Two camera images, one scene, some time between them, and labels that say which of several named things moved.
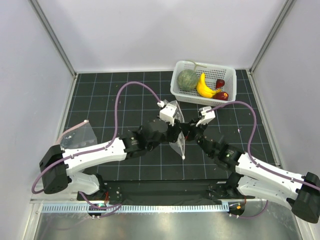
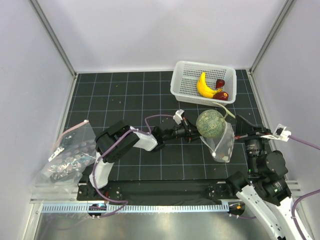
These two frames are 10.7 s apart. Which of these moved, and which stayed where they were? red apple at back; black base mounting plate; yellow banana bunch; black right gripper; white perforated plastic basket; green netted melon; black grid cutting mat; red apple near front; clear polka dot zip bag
Moved: clear polka dot zip bag; green netted melon; black right gripper
Stayed: black base mounting plate; black grid cutting mat; yellow banana bunch; white perforated plastic basket; red apple at back; red apple near front
